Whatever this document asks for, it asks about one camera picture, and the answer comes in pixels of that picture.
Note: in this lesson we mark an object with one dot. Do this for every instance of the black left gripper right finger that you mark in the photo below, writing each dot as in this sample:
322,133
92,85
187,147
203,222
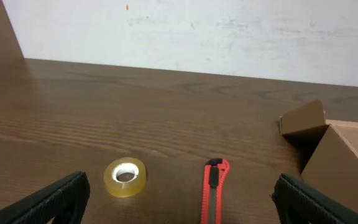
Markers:
297,202

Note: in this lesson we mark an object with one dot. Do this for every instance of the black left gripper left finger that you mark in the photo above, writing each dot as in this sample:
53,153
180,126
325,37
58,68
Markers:
63,201

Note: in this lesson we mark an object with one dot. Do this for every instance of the open cardboard box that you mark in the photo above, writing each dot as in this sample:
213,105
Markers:
331,148

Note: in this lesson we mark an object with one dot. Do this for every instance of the clear yellowish tape roll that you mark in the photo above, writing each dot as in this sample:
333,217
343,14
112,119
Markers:
125,177

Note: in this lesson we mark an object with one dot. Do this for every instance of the red utility knife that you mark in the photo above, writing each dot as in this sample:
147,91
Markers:
215,172

